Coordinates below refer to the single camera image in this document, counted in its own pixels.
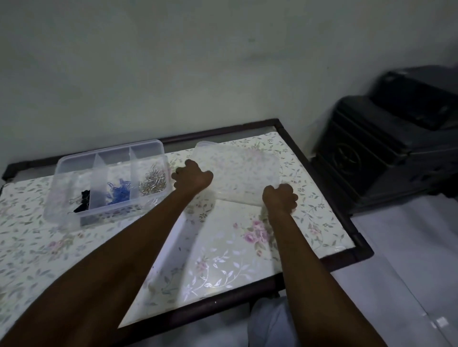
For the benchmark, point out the clear plastic compartment box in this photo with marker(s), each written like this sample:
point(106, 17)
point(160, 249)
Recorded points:
point(107, 180)

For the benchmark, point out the black printer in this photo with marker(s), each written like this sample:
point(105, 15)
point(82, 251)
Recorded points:
point(418, 94)

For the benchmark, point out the dark wooden table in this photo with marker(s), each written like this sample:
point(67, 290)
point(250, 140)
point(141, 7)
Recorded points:
point(322, 257)

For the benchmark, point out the person's left fingers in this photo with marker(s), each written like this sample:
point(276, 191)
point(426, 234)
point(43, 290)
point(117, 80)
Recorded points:
point(189, 167)

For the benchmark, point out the person's right fingers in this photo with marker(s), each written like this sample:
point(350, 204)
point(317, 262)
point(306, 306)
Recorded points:
point(288, 195)

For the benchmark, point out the pile of black binder clips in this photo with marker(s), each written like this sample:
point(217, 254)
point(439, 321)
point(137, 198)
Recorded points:
point(83, 203)

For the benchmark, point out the dark carved wooden cabinet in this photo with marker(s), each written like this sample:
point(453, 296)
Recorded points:
point(375, 157)

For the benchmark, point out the pile of silver paper clips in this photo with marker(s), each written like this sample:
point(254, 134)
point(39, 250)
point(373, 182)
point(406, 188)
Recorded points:
point(154, 181)

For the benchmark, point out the clear plastic box lid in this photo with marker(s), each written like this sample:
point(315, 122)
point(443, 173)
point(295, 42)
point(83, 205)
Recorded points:
point(240, 171)

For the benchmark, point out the person's right forearm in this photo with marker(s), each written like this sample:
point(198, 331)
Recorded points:
point(315, 282)

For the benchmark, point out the person's right hand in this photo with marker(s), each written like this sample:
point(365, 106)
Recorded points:
point(279, 198)

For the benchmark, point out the floral plastic tablecloth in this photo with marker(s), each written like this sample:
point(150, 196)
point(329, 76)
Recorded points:
point(214, 246)

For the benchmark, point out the pile of blue paper clips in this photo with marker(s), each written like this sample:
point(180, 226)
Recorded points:
point(119, 192)

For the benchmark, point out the person's left forearm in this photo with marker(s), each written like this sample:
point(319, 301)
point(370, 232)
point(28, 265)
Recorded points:
point(100, 266)

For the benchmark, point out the person's white trousers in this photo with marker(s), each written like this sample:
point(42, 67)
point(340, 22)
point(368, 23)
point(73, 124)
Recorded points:
point(266, 321)

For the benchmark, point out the person's left hand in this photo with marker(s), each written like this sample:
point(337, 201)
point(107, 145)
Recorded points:
point(193, 177)

